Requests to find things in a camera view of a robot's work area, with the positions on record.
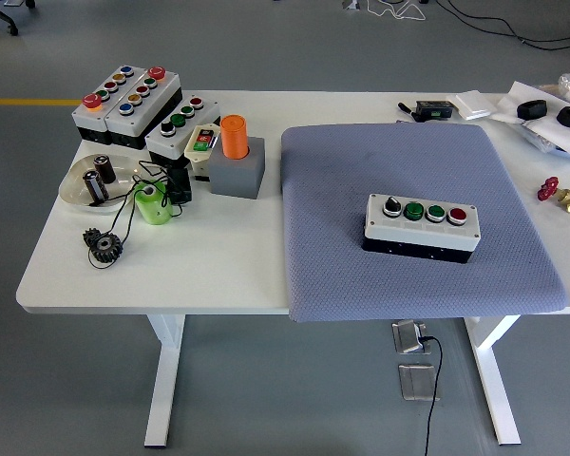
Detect green plastic spool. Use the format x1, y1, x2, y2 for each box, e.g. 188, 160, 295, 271
132, 180, 175, 226

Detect white floor cable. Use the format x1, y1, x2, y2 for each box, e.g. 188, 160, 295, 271
365, 0, 427, 23

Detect black floor cables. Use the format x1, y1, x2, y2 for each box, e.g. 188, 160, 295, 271
436, 0, 570, 51

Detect dark brown capacitor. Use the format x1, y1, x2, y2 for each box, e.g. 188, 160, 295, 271
82, 169, 109, 203
92, 154, 118, 185

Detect round clear dish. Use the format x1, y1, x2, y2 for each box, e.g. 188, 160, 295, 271
58, 152, 146, 214

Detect white paper sheet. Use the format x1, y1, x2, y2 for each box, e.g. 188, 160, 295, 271
496, 80, 570, 157

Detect open metal floor socket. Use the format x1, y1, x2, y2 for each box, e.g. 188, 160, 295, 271
391, 319, 432, 355

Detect grey block with hole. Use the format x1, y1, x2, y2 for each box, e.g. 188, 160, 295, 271
207, 136, 266, 200

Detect grey-blue textured mat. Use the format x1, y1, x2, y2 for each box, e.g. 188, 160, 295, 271
279, 122, 569, 324

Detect white table leg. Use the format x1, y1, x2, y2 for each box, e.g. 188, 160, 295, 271
464, 315, 523, 447
143, 313, 186, 448

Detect white right table leg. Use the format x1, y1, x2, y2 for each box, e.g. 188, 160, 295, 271
464, 315, 523, 447

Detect thin black wire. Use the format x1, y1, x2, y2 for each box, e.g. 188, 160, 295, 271
85, 160, 184, 271

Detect cream red-green switch box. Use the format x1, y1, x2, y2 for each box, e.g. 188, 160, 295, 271
183, 123, 221, 181

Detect orange plastic cylinder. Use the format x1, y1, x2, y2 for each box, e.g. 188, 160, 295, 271
219, 114, 250, 161

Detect white left table leg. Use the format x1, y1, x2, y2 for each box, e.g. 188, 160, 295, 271
143, 313, 186, 448

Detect black floor socket cable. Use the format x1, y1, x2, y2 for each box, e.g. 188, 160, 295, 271
420, 335, 444, 456

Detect closed metal floor plate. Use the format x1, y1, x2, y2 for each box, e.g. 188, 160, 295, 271
397, 363, 441, 402

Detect grey five-button control box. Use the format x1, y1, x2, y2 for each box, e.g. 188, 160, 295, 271
104, 66, 183, 151
70, 64, 149, 146

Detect small black box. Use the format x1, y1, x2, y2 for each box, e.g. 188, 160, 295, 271
164, 165, 194, 206

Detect large black gear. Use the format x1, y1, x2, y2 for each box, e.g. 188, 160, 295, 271
87, 232, 124, 263

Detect grey four-control button box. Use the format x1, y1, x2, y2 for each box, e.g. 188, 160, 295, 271
361, 193, 482, 265
144, 94, 222, 168

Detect clear plastic bag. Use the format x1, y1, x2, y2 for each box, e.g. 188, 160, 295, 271
522, 118, 570, 158

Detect black module with green connector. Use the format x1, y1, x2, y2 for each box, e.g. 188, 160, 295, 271
415, 99, 454, 120

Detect black office chair base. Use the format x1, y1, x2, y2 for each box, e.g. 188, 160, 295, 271
0, 0, 37, 37

